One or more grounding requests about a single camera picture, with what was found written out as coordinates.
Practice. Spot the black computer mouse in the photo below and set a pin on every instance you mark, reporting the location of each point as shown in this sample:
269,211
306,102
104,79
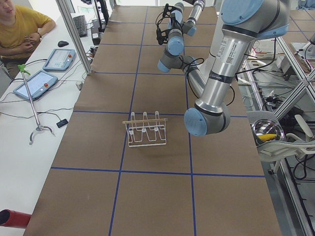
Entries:
62,43

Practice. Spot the teach pendant tablet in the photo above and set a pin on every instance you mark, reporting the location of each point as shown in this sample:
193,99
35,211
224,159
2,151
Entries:
38,84
59,60

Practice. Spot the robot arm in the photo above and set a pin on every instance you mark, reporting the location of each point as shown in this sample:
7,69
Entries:
243,22
172,57

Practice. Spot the black keyboard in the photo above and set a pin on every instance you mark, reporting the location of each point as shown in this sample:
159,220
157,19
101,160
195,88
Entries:
80,24

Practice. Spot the steel bowl with corn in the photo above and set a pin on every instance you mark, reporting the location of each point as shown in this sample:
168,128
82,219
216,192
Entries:
265,130

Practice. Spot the red cylinder bottle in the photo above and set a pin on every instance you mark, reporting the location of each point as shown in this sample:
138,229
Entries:
14,219

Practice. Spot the near teach pendant tablet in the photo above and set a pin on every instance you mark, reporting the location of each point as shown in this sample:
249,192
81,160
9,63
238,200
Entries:
38,84

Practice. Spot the person in yellow shirt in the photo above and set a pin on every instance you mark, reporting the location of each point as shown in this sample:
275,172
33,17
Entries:
21,30

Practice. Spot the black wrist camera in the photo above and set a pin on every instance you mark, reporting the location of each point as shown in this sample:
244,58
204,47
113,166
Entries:
162,36

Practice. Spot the far teach pendant tablet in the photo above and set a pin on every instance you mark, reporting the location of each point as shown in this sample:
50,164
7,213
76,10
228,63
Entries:
59,60

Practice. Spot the metal reacher grabber tool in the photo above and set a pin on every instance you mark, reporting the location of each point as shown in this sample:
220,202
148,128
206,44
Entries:
40,128

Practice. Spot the white wire cup holder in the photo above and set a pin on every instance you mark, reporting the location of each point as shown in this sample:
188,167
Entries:
146,132

